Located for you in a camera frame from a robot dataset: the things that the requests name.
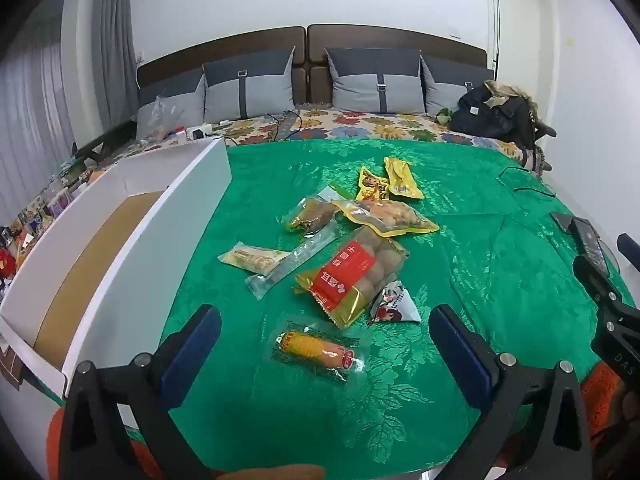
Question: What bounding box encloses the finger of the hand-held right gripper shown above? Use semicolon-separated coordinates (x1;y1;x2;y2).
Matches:
549;211;608;281
616;232;640;263

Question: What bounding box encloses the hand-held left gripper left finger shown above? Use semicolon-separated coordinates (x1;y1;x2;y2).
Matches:
59;304;222;480

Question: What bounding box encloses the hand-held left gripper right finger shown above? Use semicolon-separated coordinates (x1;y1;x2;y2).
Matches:
429;304;593;480

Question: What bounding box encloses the small triangular white packet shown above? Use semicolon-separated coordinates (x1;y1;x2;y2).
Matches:
367;280;422;326

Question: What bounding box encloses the cream bread packet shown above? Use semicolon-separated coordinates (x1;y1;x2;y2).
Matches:
217;242;293;276

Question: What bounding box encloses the corn sausage clear packet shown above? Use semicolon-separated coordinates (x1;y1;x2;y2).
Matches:
270;317;368;386

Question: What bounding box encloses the white cardboard box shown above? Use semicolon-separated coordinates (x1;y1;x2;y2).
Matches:
0;137;233;411

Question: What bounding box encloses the long clear jelly tube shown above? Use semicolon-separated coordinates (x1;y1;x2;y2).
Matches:
245;227;343;301

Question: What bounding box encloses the red label gold packet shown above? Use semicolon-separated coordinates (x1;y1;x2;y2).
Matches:
294;227;411;330

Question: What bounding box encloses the yellow edged clear packet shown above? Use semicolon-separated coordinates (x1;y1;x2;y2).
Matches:
332;199;441;236

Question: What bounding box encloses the brown snack green packet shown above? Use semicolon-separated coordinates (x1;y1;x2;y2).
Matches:
281;182;353;236

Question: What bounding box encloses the plain yellow packet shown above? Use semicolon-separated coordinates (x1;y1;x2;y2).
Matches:
383;156;425;201

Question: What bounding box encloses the yellow cartoon figure packet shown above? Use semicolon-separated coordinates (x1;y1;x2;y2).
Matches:
356;166;391;202

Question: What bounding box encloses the orange patterned cloth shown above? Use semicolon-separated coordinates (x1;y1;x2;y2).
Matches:
45;362;640;480

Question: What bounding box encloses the green patterned blanket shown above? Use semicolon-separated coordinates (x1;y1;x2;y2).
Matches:
112;139;626;480

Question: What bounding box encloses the black jacket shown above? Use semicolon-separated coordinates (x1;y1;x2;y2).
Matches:
447;82;538;148

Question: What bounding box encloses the tan garment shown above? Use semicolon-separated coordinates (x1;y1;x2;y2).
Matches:
482;79;535;107

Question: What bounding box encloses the grey two-tone pillow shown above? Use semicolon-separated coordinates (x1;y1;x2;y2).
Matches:
421;55;493;116
325;47;426;115
136;76;207;141
202;47;296;121

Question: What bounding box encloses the white door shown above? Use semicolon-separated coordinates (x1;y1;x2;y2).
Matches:
490;0;553;88

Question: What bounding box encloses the white power strip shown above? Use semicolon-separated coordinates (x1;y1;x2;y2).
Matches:
186;121;233;140

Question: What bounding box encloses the clear plastic bag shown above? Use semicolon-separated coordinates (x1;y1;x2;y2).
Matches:
149;95;187;142

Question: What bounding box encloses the floral bedsheet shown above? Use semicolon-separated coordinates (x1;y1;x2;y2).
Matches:
50;104;546;176

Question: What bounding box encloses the brown padded headboard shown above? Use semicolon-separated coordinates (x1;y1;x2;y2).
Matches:
136;24;488;111

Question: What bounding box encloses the grey curtain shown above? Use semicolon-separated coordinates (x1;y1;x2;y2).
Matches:
0;0;137;221

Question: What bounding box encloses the thin black cable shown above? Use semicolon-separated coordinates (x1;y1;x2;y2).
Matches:
499;165;559;199

